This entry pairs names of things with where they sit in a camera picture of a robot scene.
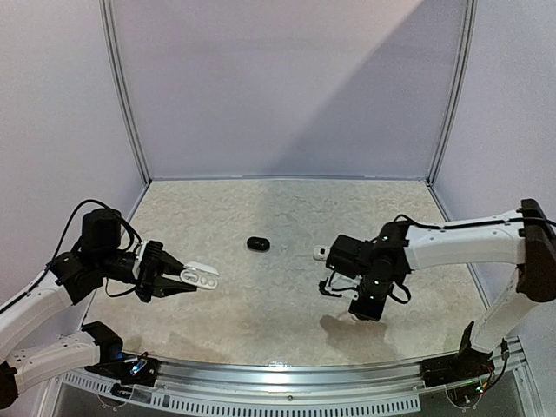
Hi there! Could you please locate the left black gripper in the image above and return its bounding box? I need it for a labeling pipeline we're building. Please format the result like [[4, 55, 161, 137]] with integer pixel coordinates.
[[97, 248, 199, 302]]

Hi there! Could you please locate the white oval charging case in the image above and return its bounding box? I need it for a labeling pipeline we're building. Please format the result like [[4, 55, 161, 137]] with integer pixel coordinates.
[[179, 261, 220, 290]]

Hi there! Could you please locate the white stem earbud charging case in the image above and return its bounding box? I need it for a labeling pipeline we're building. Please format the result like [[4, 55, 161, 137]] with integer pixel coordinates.
[[313, 246, 330, 261]]

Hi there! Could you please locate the black earbud charging case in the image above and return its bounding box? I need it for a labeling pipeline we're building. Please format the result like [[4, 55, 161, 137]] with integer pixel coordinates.
[[246, 236, 270, 252]]

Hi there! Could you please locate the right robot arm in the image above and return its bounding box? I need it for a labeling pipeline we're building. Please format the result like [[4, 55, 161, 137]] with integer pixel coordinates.
[[319, 199, 555, 379]]

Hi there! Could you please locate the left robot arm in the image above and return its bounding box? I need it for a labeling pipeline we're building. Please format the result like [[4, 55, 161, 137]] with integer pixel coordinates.
[[1, 208, 197, 408]]

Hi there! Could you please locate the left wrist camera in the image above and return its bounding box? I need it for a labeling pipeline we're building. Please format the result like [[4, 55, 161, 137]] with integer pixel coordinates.
[[132, 240, 163, 285]]

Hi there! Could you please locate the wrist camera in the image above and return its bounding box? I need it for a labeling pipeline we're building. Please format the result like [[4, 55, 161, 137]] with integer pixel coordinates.
[[318, 271, 361, 301], [132, 240, 163, 285]]

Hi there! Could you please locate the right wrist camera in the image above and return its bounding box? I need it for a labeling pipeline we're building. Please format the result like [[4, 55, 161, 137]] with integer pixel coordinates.
[[318, 271, 361, 301]]

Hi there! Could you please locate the aluminium front rail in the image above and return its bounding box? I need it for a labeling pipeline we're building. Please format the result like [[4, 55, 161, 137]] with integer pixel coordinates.
[[39, 338, 542, 416]]

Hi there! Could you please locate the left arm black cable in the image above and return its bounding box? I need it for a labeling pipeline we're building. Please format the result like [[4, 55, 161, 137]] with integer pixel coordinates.
[[0, 199, 144, 314]]

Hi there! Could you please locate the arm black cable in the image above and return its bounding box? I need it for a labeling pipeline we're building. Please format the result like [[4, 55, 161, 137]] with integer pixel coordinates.
[[0, 199, 144, 314], [386, 215, 556, 305]]

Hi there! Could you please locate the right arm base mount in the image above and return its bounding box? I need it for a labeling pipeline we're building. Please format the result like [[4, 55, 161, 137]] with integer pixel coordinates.
[[420, 349, 494, 387]]

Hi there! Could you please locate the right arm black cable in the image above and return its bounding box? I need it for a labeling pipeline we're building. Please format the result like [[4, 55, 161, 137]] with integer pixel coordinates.
[[386, 215, 556, 305]]

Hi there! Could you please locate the left aluminium frame post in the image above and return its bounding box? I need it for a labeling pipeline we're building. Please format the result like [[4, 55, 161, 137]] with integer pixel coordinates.
[[99, 0, 152, 187]]

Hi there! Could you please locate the aluminium frame post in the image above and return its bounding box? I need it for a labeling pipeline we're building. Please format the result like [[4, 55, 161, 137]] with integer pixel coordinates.
[[426, 0, 477, 188], [99, 0, 152, 187]]

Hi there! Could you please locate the right aluminium frame post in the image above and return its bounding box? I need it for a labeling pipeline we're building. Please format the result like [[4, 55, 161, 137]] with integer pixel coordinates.
[[426, 0, 477, 188]]

